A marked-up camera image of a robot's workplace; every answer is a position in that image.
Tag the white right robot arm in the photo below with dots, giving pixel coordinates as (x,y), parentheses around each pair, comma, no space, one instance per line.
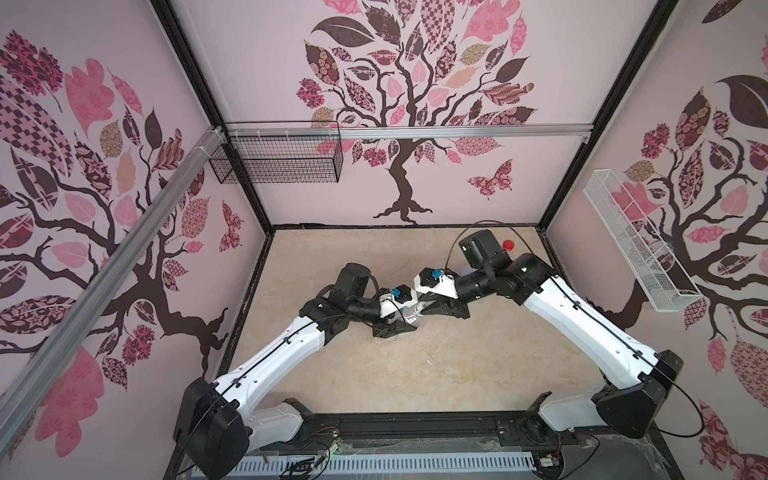
(637,379)

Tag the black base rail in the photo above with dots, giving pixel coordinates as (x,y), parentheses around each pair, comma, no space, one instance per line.
(584,453)

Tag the white wire shelf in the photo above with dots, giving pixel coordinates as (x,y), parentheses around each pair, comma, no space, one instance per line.
(624,209)

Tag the aluminium rail wall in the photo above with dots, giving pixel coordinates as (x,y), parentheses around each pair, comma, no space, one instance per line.
(27,392)
(408,131)

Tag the aluminium rail back wall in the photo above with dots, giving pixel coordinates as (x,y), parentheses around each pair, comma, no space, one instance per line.
(408,131)

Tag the aluminium rail left wall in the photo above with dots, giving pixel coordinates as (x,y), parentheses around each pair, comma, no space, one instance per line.
(27,392)

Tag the white slotted cable duct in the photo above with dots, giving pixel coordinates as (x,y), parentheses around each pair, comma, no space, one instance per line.
(369,464)

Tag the black wire basket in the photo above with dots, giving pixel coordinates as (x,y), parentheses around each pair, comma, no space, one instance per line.
(279,152)

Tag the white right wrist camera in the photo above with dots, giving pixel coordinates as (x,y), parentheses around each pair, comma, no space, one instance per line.
(436,281)

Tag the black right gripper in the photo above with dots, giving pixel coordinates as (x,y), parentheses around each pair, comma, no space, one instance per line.
(442,301)

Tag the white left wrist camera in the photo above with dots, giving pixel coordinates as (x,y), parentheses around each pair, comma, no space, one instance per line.
(392,301)

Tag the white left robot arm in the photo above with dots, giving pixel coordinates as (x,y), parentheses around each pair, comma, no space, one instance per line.
(218,422)

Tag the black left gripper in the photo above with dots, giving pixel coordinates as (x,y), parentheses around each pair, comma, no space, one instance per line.
(386,329)

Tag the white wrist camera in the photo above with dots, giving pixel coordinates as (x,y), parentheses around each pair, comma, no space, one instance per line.
(392,301)
(436,281)

